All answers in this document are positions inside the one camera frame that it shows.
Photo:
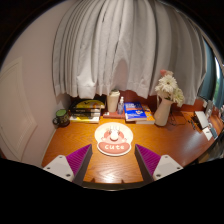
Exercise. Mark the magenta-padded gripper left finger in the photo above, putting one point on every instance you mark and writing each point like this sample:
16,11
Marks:
60,166

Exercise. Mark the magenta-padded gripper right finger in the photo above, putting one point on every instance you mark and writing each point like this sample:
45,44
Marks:
165,166

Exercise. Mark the white computer mouse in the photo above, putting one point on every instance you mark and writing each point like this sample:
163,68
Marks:
114,134

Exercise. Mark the dark mug with green inside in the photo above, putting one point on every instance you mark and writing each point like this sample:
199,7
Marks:
62,119

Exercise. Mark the orange book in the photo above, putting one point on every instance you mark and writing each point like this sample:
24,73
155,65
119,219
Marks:
150,118

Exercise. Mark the cream pitcher vase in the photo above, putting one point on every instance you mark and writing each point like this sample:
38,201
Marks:
162,113

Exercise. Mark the white flat device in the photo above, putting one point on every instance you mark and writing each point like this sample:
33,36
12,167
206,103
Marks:
201,119

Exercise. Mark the blue book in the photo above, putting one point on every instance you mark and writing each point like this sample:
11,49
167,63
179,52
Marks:
134,111

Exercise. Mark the yellow and black book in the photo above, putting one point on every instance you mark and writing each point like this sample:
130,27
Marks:
87,104

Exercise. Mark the red-brown book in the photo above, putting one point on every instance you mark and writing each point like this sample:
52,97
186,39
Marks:
111,115

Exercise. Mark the clear spray bottle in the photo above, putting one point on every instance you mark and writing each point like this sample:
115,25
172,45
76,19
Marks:
120,107

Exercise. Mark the cream lidded tumbler cup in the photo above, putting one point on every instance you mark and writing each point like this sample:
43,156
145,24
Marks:
113,101

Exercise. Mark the window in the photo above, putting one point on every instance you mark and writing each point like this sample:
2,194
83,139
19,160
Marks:
210,80

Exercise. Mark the white pleated curtain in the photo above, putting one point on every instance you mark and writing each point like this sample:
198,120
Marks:
126,46

